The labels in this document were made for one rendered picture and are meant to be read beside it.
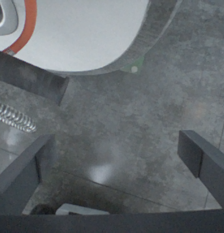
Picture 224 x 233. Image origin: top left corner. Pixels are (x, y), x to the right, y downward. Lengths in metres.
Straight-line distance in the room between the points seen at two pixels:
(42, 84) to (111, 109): 0.76
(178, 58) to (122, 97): 0.40
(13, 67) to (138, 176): 0.84
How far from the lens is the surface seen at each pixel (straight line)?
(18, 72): 0.22
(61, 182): 1.05
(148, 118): 0.94
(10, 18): 0.53
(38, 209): 1.00
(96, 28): 0.40
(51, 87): 0.21
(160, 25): 0.33
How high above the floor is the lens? 0.93
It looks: 80 degrees down
